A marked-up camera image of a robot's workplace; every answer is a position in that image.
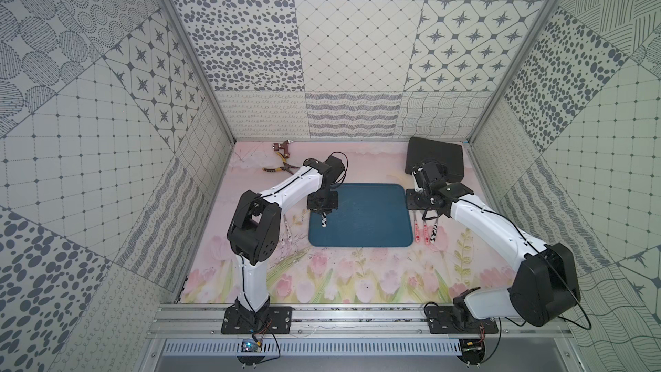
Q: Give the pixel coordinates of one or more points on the black plastic tool case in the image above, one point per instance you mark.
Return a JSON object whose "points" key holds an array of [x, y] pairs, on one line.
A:
{"points": [[448, 155]]}

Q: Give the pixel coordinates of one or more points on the cow pattern spoon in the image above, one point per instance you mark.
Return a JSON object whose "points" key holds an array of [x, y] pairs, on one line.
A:
{"points": [[433, 235]]}

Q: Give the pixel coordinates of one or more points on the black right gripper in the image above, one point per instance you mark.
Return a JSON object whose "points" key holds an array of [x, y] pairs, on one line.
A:
{"points": [[410, 204]]}

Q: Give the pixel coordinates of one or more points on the teal plastic tray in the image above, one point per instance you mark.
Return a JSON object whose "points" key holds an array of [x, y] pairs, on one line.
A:
{"points": [[368, 215]]}

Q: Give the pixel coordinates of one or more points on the pink strawberry spoon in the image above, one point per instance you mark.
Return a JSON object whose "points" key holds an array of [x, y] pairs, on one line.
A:
{"points": [[426, 235]]}

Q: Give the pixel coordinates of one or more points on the pink strawberry fork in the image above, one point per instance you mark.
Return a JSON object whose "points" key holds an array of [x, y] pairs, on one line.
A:
{"points": [[417, 237]]}

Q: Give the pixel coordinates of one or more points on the white vented cable duct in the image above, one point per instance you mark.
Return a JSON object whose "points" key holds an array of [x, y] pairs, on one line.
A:
{"points": [[317, 347]]}

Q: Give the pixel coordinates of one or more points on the yellow black pliers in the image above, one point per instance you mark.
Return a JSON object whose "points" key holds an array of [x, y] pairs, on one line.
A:
{"points": [[284, 167]]}

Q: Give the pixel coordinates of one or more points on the left small controller board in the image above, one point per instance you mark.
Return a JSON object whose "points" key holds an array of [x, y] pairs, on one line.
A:
{"points": [[250, 352]]}

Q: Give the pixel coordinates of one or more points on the red pruning shears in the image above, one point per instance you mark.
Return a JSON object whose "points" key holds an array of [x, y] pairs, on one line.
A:
{"points": [[282, 148]]}

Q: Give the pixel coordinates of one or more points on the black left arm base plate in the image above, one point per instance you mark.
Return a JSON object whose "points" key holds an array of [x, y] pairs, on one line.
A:
{"points": [[240, 320]]}

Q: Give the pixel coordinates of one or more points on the aluminium mounting rail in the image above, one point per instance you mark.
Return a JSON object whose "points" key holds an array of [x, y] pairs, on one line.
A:
{"points": [[340, 321]]}

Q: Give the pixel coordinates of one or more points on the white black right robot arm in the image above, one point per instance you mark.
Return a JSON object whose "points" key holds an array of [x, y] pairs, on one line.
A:
{"points": [[545, 285]]}

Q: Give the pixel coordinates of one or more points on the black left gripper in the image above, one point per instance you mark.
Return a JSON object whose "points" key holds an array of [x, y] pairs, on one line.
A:
{"points": [[322, 201]]}

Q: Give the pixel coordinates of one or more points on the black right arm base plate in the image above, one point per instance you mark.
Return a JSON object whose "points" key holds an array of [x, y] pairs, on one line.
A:
{"points": [[452, 320]]}

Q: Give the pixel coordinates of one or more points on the right small controller board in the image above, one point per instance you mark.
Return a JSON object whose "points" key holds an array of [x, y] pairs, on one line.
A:
{"points": [[472, 351]]}

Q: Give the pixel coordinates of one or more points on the small controller board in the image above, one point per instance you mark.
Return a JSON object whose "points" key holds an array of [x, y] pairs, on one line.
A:
{"points": [[250, 352], [472, 351]]}

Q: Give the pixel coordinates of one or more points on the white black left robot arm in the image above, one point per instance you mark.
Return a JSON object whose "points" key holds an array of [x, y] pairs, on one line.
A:
{"points": [[254, 232]]}

